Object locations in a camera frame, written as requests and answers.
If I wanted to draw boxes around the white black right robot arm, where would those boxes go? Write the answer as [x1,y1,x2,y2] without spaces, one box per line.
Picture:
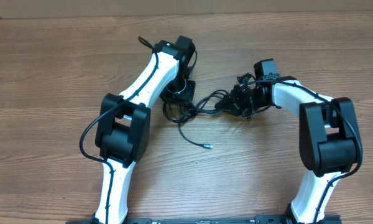
[215,58,362,223]

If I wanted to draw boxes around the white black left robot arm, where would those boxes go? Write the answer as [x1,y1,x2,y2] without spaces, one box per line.
[79,35,197,223]

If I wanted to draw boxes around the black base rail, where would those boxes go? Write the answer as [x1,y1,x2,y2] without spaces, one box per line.
[65,215,342,224]

